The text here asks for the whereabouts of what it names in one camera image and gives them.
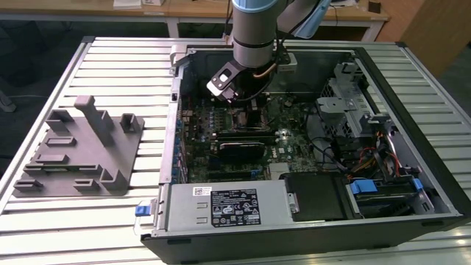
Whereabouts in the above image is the black plastic shroud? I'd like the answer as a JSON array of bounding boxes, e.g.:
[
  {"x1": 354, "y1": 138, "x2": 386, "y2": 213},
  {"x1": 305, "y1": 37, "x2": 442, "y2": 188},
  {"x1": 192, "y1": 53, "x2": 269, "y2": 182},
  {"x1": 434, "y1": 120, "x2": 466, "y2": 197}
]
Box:
[{"x1": 278, "y1": 172, "x2": 350, "y2": 223}]

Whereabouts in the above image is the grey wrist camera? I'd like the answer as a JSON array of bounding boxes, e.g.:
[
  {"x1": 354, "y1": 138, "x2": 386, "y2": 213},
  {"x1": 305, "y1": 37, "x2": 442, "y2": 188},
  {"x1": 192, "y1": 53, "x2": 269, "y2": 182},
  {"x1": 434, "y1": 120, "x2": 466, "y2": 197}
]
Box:
[{"x1": 278, "y1": 53, "x2": 298, "y2": 73}]

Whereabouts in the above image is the grey power supply unit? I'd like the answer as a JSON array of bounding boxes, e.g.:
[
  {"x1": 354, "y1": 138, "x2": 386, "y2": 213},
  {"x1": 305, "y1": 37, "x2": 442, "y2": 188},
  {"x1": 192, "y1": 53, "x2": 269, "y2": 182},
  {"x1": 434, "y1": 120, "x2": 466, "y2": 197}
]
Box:
[{"x1": 152, "y1": 181, "x2": 297, "y2": 239}]

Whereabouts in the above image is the CPU socket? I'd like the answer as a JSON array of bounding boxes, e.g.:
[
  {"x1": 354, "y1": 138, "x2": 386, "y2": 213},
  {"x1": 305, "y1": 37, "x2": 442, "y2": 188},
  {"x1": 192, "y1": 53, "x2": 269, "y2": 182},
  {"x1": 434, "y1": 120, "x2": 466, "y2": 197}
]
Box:
[{"x1": 228, "y1": 107, "x2": 267, "y2": 131}]

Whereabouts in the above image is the black PC case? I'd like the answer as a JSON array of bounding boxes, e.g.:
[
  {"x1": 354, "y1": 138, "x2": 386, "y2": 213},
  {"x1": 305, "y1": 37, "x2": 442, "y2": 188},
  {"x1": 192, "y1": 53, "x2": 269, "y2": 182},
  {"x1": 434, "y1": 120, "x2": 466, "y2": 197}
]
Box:
[{"x1": 139, "y1": 41, "x2": 471, "y2": 263}]

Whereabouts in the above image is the green motherboard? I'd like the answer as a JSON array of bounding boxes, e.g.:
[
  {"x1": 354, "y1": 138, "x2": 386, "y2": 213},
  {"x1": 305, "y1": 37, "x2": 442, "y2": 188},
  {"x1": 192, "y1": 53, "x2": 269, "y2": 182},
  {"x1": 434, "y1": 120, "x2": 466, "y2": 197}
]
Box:
[{"x1": 179, "y1": 93, "x2": 322, "y2": 184}]

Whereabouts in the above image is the wooden cabinet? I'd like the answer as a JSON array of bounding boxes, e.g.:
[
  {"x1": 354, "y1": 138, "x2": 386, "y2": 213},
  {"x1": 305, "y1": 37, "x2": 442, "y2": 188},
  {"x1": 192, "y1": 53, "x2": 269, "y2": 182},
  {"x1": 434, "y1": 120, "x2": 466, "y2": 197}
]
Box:
[{"x1": 377, "y1": 0, "x2": 471, "y2": 80}]

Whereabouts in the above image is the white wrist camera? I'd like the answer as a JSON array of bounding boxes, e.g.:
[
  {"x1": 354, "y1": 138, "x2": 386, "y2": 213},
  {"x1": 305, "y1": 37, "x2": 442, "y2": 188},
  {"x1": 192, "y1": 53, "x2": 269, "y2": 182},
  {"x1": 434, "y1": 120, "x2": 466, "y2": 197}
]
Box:
[{"x1": 204, "y1": 62, "x2": 242, "y2": 104}]

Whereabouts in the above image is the blue disk carrier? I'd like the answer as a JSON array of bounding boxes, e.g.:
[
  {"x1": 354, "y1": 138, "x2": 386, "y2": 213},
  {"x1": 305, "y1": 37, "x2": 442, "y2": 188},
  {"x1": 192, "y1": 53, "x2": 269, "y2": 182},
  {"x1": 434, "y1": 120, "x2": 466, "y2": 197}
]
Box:
[{"x1": 347, "y1": 178, "x2": 425, "y2": 219}]

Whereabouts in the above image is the black graphics card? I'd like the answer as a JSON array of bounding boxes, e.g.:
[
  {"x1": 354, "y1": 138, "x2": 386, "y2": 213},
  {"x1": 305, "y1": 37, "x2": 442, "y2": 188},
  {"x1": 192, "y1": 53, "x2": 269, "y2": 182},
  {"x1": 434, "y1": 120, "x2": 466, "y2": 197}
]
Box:
[{"x1": 218, "y1": 141, "x2": 267, "y2": 167}]

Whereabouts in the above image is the grey metal foot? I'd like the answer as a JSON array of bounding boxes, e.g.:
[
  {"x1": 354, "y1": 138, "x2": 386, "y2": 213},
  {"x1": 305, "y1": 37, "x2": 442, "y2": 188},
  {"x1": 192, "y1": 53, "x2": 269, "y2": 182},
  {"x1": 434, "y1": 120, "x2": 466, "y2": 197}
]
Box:
[{"x1": 0, "y1": 88, "x2": 18, "y2": 113}]

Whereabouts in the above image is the red power wire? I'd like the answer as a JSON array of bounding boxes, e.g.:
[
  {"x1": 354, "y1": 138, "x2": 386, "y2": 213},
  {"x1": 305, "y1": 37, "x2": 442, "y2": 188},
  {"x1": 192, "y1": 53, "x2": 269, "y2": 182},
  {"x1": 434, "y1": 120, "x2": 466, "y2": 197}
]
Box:
[{"x1": 386, "y1": 149, "x2": 403, "y2": 178}]

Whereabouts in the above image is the RAM slot with white latches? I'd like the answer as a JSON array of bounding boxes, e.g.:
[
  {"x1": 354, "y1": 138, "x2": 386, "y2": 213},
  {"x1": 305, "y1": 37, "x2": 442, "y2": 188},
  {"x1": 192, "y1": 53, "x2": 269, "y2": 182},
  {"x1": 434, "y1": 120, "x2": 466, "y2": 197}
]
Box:
[
  {"x1": 216, "y1": 131, "x2": 277, "y2": 136},
  {"x1": 218, "y1": 137, "x2": 278, "y2": 142}
]

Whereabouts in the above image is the wooden desk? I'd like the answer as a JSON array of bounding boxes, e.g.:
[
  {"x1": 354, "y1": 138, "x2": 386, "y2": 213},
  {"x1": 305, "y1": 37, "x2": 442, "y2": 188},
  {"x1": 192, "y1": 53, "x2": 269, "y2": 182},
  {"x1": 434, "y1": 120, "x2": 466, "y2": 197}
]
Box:
[{"x1": 0, "y1": 0, "x2": 391, "y2": 42}]

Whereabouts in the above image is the black hard disk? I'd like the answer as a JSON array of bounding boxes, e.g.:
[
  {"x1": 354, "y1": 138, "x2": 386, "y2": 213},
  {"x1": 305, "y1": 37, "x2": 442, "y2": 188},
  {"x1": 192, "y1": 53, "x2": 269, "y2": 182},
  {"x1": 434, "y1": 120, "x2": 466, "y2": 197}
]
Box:
[{"x1": 357, "y1": 190, "x2": 421, "y2": 219}]

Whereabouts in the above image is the grey parts rack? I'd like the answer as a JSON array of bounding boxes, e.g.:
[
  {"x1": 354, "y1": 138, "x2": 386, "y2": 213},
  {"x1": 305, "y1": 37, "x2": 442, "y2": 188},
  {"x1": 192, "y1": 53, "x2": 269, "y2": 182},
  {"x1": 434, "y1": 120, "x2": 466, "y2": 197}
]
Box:
[{"x1": 12, "y1": 94, "x2": 147, "y2": 198}]

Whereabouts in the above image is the yellow power wire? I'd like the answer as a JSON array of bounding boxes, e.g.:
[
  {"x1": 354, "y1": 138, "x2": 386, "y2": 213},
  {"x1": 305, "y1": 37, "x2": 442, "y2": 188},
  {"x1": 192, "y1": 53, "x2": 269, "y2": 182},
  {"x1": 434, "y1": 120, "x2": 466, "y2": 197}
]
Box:
[{"x1": 351, "y1": 131, "x2": 387, "y2": 174}]

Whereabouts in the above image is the silver chipset heatsink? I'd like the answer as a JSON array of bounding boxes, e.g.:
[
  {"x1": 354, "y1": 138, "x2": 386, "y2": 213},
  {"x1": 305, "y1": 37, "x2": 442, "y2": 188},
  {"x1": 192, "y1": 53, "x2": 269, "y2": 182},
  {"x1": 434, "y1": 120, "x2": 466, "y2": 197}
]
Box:
[{"x1": 270, "y1": 162, "x2": 293, "y2": 181}]

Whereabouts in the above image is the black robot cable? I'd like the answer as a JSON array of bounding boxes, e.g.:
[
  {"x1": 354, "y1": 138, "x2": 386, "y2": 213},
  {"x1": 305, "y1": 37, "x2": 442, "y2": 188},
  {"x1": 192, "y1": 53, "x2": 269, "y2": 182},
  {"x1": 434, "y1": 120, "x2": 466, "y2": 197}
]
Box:
[{"x1": 239, "y1": 0, "x2": 321, "y2": 102}]

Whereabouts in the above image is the silver drive cage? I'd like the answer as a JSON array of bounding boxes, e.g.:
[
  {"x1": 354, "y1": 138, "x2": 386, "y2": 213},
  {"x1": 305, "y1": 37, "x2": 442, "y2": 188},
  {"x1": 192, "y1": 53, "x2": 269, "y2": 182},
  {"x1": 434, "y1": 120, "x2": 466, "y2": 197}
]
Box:
[{"x1": 315, "y1": 62, "x2": 375, "y2": 140}]

